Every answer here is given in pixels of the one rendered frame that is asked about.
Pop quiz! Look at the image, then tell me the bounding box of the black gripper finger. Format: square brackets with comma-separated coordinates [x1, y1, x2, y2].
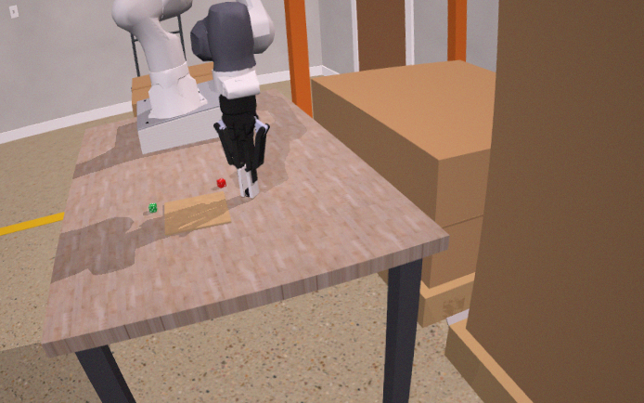
[238, 116, 270, 198]
[213, 120, 248, 197]

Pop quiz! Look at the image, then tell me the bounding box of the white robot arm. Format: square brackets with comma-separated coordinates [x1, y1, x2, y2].
[111, 0, 275, 119]

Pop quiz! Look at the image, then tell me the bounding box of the tan flat mat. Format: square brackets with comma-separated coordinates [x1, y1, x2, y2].
[164, 191, 232, 236]

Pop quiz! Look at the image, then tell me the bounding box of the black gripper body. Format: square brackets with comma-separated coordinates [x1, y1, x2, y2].
[219, 95, 259, 136]

